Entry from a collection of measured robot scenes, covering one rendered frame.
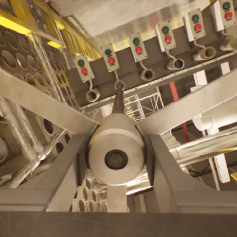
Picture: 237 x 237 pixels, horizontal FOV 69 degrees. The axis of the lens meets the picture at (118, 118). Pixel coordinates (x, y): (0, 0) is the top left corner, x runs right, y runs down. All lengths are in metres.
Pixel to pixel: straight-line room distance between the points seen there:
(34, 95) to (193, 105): 0.14
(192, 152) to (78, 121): 1.06
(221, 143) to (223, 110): 0.35
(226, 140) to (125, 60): 0.79
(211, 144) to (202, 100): 1.05
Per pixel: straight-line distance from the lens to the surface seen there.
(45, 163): 1.65
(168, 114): 0.16
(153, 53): 1.18
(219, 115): 1.50
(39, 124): 1.76
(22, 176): 0.68
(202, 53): 1.11
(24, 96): 0.17
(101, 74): 1.17
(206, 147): 1.20
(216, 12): 1.28
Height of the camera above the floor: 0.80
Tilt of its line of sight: 13 degrees up
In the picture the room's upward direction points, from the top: 159 degrees clockwise
